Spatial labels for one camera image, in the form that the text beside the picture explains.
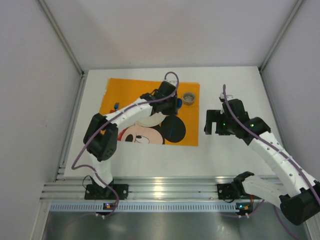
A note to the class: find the blue fork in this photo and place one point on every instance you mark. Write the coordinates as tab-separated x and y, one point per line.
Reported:
115	107

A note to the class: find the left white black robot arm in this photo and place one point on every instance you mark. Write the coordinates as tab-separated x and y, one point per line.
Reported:
101	137

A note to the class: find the slotted grey cable duct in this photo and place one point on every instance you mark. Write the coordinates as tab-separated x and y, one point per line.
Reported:
149	207

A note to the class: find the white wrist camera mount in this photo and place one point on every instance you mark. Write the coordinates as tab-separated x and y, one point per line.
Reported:
227	97

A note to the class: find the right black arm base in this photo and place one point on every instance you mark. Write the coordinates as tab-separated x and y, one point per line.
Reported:
228	193

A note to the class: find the orange cartoon mouse placemat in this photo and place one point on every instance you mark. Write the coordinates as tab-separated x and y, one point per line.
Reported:
126	91

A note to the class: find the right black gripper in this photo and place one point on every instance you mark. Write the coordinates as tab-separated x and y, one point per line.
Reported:
213	117

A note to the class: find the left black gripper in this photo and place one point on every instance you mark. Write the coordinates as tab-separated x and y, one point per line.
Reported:
171	106

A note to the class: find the aluminium mounting rail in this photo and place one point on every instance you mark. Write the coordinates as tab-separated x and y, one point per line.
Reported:
161	189

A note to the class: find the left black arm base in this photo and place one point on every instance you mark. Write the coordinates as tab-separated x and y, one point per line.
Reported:
93	192

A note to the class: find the speckled ceramic cup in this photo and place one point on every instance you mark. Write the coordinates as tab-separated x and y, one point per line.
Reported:
188	98

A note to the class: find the blue spoon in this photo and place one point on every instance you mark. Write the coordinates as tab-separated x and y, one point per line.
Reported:
178	106

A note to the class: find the cream round plate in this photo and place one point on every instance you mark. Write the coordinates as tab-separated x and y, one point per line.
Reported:
151	121

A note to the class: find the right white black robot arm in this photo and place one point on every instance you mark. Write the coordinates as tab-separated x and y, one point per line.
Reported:
298	195

